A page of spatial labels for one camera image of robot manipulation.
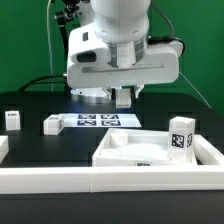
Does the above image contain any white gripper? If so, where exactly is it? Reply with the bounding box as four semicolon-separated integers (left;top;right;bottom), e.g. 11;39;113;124
67;24;184;100

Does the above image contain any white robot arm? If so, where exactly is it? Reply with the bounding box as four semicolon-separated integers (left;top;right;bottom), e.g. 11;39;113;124
67;0;183;108

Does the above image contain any white fiducial marker base sheet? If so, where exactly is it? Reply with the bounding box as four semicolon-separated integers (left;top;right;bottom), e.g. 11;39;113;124
63;113;141;128

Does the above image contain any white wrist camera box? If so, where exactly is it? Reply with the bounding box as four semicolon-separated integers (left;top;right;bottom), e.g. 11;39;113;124
67;46;111;65

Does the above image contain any white vertical cable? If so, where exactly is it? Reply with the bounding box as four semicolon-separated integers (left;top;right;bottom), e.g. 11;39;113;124
46;0;55;92

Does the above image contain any black cable bundle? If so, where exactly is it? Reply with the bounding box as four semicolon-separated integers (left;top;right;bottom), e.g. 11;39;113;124
17;74;68;93

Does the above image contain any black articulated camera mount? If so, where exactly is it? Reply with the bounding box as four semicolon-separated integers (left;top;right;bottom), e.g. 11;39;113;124
54;0;89;76

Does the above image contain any white right fence rail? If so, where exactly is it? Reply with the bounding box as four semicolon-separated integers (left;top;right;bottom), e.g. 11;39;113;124
193;135;224;166

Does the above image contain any white fence rail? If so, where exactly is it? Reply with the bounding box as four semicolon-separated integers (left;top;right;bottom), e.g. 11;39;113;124
0;136;9;164
193;135;224;166
0;165;224;194

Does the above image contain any white front fence rail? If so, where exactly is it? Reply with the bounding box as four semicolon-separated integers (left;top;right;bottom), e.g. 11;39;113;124
0;165;224;194

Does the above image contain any white left fence rail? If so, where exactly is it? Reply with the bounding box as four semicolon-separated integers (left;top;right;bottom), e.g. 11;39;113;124
0;136;9;164

